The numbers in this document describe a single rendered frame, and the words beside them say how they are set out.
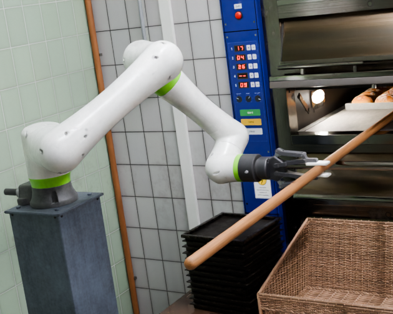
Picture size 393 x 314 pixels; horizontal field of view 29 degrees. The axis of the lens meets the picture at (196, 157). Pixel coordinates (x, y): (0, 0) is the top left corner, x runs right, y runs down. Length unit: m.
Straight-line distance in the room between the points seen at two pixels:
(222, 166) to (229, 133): 0.13
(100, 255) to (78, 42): 1.20
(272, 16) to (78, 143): 1.09
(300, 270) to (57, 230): 1.08
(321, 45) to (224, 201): 0.80
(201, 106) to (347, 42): 0.64
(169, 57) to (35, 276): 0.79
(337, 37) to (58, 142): 1.19
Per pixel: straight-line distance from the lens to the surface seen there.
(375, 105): 3.38
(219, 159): 2.52
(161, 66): 2.25
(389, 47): 2.80
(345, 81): 2.73
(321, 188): 3.01
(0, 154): 3.01
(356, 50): 2.84
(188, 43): 3.16
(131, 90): 2.23
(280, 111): 3.01
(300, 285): 3.02
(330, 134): 2.96
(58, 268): 2.36
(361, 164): 2.52
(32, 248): 2.41
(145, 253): 3.57
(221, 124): 2.56
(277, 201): 2.11
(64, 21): 3.31
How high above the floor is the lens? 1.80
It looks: 13 degrees down
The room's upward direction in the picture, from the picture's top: 7 degrees counter-clockwise
